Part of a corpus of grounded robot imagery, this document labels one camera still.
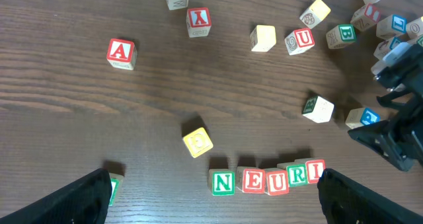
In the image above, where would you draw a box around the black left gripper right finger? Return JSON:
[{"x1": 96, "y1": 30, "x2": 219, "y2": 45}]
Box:
[{"x1": 317, "y1": 168, "x2": 422, "y2": 224}]

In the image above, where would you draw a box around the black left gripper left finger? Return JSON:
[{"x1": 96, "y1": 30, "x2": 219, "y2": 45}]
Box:
[{"x1": 1, "y1": 168, "x2": 112, "y2": 224}]

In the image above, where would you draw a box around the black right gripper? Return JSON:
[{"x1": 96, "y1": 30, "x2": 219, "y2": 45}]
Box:
[{"x1": 348, "y1": 44, "x2": 422, "y2": 172}]

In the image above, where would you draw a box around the blue P block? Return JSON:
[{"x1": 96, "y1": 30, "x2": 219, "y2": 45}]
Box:
[{"x1": 345, "y1": 108, "x2": 380, "y2": 129}]

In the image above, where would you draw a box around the red i block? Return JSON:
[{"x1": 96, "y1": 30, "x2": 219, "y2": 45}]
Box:
[
  {"x1": 350, "y1": 3, "x2": 381, "y2": 32},
  {"x1": 294, "y1": 158, "x2": 326, "y2": 184}
]

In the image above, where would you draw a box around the green R block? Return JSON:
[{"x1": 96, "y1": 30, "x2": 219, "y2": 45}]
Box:
[{"x1": 277, "y1": 162, "x2": 308, "y2": 188}]

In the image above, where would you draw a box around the red u block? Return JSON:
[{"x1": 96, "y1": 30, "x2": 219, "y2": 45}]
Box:
[
  {"x1": 284, "y1": 28, "x2": 315, "y2": 56},
  {"x1": 264, "y1": 168, "x2": 289, "y2": 196}
]

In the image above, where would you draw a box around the red E block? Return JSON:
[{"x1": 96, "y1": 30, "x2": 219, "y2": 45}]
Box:
[{"x1": 235, "y1": 167, "x2": 266, "y2": 194}]

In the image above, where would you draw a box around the green N block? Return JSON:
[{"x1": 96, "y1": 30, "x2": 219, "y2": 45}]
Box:
[{"x1": 208, "y1": 169, "x2": 235, "y2": 196}]

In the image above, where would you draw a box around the green J block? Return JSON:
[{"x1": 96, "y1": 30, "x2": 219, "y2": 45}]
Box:
[{"x1": 109, "y1": 173, "x2": 124, "y2": 207}]

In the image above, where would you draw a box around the plain white wooden block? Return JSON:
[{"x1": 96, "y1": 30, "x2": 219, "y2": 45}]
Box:
[{"x1": 302, "y1": 96, "x2": 334, "y2": 124}]

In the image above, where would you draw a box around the blue T block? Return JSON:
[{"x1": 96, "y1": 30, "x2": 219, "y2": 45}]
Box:
[{"x1": 373, "y1": 36, "x2": 401, "y2": 60}]

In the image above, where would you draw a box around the green Z block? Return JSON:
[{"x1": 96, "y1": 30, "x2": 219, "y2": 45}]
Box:
[{"x1": 408, "y1": 35, "x2": 423, "y2": 46}]

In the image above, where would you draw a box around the green B block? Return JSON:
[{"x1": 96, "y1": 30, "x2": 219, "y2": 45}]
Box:
[{"x1": 326, "y1": 24, "x2": 357, "y2": 50}]

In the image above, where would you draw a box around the blue L block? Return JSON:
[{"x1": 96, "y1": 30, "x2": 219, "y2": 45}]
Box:
[{"x1": 376, "y1": 15, "x2": 407, "y2": 40}]

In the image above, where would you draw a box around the yellow block left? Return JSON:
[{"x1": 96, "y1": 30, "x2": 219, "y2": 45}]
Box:
[{"x1": 182, "y1": 128, "x2": 213, "y2": 158}]

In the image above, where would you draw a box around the yellow block top middle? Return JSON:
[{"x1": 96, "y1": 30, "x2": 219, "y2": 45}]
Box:
[{"x1": 299, "y1": 0, "x2": 331, "y2": 29}]

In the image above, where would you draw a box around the red A block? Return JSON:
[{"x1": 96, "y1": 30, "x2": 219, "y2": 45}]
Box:
[{"x1": 106, "y1": 38, "x2": 137, "y2": 70}]

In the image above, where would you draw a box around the yellow O block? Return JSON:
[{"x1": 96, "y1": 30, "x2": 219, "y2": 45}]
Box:
[{"x1": 250, "y1": 25, "x2": 277, "y2": 52}]

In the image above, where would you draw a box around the red Y block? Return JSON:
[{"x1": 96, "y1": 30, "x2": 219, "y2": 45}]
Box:
[{"x1": 186, "y1": 7, "x2": 212, "y2": 38}]

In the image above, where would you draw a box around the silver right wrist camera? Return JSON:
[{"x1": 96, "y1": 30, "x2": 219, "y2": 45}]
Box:
[{"x1": 371, "y1": 42, "x2": 411, "y2": 75}]

